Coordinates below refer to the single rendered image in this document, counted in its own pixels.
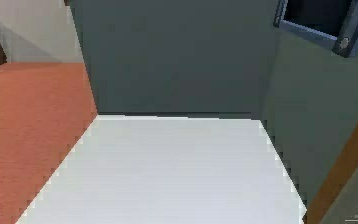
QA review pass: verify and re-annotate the white cabinet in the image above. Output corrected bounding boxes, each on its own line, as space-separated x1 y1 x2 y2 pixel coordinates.
15 114 309 224

